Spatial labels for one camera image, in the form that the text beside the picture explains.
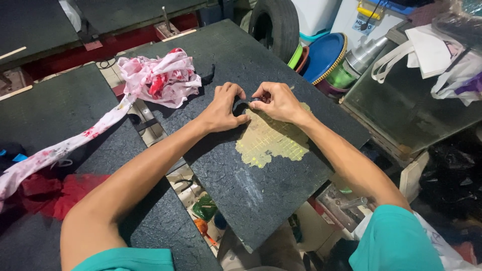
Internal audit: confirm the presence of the green plastic basin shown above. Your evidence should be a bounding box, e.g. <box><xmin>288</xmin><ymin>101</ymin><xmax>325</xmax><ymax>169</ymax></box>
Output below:
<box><xmin>287</xmin><ymin>42</ymin><xmax>304</xmax><ymax>70</ymax></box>

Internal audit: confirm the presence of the purple plastic basin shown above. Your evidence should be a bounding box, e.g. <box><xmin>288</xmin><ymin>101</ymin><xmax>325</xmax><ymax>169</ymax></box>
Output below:
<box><xmin>314</xmin><ymin>78</ymin><xmax>349</xmax><ymax>99</ymax></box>

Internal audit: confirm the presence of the dark cloth with blue strap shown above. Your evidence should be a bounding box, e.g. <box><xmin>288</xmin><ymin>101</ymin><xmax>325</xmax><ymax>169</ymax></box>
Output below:
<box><xmin>0</xmin><ymin>142</ymin><xmax>29</xmax><ymax>174</ymax></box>

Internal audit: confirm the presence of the grey metal clamp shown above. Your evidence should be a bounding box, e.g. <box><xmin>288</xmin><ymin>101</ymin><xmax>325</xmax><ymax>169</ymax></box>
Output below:
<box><xmin>316</xmin><ymin>184</ymin><xmax>373</xmax><ymax>232</ymax></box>

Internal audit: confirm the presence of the blue basin with woven rim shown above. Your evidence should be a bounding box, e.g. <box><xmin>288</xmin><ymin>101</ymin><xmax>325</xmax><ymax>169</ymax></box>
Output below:
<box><xmin>301</xmin><ymin>33</ymin><xmax>348</xmax><ymax>85</ymax></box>

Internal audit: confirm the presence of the red metal frame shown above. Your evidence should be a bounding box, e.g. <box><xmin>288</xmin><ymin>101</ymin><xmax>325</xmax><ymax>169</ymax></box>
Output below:
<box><xmin>23</xmin><ymin>13</ymin><xmax>198</xmax><ymax>81</ymax></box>

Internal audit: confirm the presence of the white bag with purple piece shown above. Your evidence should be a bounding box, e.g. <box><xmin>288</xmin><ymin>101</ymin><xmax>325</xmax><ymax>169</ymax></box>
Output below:
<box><xmin>431</xmin><ymin>53</ymin><xmax>482</xmax><ymax>107</ymax></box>

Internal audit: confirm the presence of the wooden stick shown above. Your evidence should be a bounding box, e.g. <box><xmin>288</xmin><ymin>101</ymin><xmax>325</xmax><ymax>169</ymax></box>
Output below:
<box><xmin>0</xmin><ymin>85</ymin><xmax>33</xmax><ymax>101</ymax></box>
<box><xmin>162</xmin><ymin>29</ymin><xmax>197</xmax><ymax>42</ymax></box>
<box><xmin>0</xmin><ymin>46</ymin><xmax>27</xmax><ymax>60</ymax></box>

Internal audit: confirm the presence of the pink white stained cloth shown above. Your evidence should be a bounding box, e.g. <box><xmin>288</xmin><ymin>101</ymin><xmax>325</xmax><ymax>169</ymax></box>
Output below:
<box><xmin>0</xmin><ymin>48</ymin><xmax>203</xmax><ymax>211</ymax></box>

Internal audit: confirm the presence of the pale wooden plank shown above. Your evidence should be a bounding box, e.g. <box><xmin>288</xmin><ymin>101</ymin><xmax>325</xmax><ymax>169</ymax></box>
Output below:
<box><xmin>399</xmin><ymin>151</ymin><xmax>430</xmax><ymax>204</ymax></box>

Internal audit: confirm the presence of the black rubber tire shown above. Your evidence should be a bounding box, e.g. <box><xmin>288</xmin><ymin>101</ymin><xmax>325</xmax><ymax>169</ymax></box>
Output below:
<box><xmin>249</xmin><ymin>0</ymin><xmax>300</xmax><ymax>64</ymax></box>

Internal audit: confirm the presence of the yellow grid glue patch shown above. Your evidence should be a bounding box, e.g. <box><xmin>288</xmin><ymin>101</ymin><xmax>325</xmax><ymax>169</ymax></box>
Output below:
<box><xmin>235</xmin><ymin>102</ymin><xmax>313</xmax><ymax>169</ymax></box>

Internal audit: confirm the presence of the black cloth strip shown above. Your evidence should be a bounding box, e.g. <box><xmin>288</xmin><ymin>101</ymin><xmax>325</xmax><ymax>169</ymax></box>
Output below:
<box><xmin>201</xmin><ymin>64</ymin><xmax>216</xmax><ymax>86</ymax></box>

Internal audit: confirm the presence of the large black printing board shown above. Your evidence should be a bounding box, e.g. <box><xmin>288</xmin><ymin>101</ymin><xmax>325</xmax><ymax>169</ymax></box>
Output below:
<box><xmin>0</xmin><ymin>64</ymin><xmax>223</xmax><ymax>271</ymax></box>

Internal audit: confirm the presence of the red cloth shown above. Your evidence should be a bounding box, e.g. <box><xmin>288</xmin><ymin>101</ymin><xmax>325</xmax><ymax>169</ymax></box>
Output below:
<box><xmin>15</xmin><ymin>173</ymin><xmax>111</xmax><ymax>221</ymax></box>

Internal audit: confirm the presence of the teal shirt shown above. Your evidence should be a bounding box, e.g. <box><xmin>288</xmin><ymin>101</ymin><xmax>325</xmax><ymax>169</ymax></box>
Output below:
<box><xmin>72</xmin><ymin>204</ymin><xmax>445</xmax><ymax>271</ymax></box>

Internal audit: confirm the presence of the person's left hand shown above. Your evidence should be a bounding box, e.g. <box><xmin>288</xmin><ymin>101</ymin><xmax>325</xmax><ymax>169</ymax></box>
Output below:
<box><xmin>198</xmin><ymin>82</ymin><xmax>252</xmax><ymax>133</ymax></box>

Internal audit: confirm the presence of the person's right hand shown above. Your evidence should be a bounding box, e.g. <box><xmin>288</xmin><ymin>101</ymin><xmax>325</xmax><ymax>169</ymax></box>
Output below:
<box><xmin>249</xmin><ymin>82</ymin><xmax>307</xmax><ymax>125</ymax></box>

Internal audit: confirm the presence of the brown plastic basin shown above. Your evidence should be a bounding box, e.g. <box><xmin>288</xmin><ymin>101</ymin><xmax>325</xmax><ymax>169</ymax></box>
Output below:
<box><xmin>295</xmin><ymin>46</ymin><xmax>310</xmax><ymax>74</ymax></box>

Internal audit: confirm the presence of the glass top side table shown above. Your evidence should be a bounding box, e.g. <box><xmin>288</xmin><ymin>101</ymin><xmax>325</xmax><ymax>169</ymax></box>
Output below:
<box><xmin>341</xmin><ymin>21</ymin><xmax>482</xmax><ymax>166</ymax></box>

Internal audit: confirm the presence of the white cooler with yellow handle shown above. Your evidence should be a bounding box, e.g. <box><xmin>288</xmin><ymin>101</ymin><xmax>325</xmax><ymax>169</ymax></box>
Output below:
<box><xmin>331</xmin><ymin>0</ymin><xmax>407</xmax><ymax>51</ymax></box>

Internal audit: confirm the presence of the black plastic bag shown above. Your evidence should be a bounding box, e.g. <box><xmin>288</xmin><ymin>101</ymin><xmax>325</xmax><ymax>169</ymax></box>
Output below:
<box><xmin>418</xmin><ymin>128</ymin><xmax>482</xmax><ymax>226</ymax></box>

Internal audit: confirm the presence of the white plastic bucket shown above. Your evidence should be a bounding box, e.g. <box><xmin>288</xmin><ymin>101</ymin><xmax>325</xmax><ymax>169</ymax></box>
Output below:
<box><xmin>292</xmin><ymin>0</ymin><xmax>341</xmax><ymax>42</ymax></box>

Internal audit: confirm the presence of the white tote bag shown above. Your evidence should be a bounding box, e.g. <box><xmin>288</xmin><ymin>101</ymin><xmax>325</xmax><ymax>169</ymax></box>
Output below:
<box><xmin>371</xmin><ymin>24</ymin><xmax>452</xmax><ymax>84</ymax></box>

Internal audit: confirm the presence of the green transparent jar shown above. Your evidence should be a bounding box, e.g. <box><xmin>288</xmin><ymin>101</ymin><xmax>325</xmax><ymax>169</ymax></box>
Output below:
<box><xmin>326</xmin><ymin>62</ymin><xmax>356</xmax><ymax>90</ymax></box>

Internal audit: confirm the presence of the metal rod bracket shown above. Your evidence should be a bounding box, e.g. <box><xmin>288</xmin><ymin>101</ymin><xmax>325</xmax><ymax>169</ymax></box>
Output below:
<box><xmin>154</xmin><ymin>6</ymin><xmax>181</xmax><ymax>38</ymax></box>

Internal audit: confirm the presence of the steel conical cup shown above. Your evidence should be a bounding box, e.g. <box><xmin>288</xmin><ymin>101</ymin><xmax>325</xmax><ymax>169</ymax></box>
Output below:
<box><xmin>343</xmin><ymin>36</ymin><xmax>388</xmax><ymax>78</ymax></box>

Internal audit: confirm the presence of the clear plastic bag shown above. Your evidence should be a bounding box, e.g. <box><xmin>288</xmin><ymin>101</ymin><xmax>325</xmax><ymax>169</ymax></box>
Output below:
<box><xmin>431</xmin><ymin>0</ymin><xmax>482</xmax><ymax>53</ymax></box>

